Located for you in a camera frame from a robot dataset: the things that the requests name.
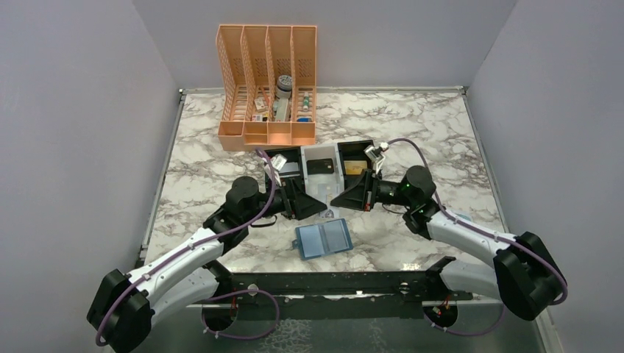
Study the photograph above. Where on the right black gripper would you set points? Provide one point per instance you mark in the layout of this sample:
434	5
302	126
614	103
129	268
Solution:
361	194

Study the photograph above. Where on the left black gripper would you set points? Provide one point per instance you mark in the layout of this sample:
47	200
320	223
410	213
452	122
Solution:
300	207

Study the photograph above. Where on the grey black stripe card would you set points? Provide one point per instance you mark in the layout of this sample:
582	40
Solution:
289	170

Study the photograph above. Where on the blue leather card holder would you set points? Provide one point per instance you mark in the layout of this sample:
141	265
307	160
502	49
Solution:
324	239

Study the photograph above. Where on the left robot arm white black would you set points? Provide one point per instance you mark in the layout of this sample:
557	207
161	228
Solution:
124	308

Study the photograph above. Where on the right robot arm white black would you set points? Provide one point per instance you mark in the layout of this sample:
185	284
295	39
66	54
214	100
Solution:
518	270

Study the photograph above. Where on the gold credit card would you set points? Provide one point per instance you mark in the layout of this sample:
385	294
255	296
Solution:
354	167

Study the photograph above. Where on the black credit card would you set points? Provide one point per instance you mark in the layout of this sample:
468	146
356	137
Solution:
320	166

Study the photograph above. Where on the left black tray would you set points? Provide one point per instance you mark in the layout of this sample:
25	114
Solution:
292	154

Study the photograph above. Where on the black tray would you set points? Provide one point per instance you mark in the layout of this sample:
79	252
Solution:
292	154
356	150

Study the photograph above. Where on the white middle tray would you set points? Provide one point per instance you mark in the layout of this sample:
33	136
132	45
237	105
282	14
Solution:
323	187

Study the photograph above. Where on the right black tray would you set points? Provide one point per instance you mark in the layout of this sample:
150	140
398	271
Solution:
356	150

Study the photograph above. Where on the small orange white box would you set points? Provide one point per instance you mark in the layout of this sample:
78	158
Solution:
260	104

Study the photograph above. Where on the small green white bottle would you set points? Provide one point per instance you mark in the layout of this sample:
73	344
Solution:
306	102

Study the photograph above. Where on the grey round-headed bottle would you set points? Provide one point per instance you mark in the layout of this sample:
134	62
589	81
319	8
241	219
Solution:
282	106

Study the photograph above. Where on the orange plastic file organizer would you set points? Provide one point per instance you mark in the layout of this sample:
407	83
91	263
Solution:
252	57

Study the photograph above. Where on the black mounting base rail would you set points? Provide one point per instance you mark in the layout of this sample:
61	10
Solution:
416	285

